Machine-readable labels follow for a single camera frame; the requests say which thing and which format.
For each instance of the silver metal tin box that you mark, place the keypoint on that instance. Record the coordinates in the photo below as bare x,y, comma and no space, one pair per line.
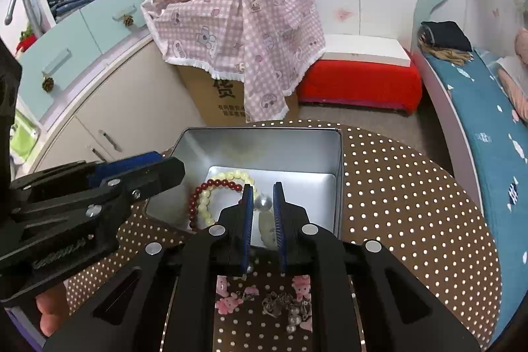
264,150

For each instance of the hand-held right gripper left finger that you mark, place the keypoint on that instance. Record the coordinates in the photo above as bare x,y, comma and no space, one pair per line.
248,211

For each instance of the pink checked cloth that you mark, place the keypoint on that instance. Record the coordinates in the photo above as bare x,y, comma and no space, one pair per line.
247,26

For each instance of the pale cream pendant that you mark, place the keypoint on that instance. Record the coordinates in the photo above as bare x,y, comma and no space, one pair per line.
268,230

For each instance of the bed with blue sheet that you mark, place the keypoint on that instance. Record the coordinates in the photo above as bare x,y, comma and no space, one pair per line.
486,137

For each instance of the white board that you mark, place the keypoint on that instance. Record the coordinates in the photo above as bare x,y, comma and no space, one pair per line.
363,49

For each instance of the beige garment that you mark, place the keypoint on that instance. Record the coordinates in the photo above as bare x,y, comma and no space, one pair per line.
449,56

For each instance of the cardboard box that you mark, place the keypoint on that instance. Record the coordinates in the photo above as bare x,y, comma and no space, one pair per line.
214,96

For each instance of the person's left hand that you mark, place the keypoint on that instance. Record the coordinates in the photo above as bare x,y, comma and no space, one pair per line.
50,313

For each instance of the folded jeans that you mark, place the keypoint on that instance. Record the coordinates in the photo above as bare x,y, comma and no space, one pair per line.
72,1

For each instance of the red decoration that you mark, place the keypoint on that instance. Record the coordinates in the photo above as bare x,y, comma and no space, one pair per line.
25,40

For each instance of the pink pillow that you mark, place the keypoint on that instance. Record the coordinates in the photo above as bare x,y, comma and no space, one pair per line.
517,88

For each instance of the pine cone drawer knob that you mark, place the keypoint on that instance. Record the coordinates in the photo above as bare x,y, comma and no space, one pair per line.
128,20
48,84

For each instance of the green bag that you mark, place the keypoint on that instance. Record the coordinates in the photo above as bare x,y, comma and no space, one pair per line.
24,137

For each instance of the light blue drawer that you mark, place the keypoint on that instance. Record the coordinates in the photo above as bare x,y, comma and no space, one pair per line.
62,59
103,20

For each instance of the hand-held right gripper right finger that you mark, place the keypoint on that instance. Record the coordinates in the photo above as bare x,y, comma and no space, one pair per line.
278,211

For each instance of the folded dark clothes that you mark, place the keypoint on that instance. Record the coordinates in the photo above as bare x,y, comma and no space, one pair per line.
447,34

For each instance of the silver pearl bead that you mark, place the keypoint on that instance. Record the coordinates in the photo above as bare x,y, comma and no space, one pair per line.
263,202

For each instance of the pink bear hair clip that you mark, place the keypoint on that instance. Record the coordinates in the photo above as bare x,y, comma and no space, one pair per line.
301,286
227,300

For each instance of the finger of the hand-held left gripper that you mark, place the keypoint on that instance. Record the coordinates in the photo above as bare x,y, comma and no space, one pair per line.
161,176
123,168

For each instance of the red ottoman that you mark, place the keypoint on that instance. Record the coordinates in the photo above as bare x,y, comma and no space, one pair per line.
359,86

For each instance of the white cabinet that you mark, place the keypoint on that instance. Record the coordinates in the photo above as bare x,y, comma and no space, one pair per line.
136,88

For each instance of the pink butterfly sticker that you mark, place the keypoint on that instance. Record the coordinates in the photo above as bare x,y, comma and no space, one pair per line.
343,14

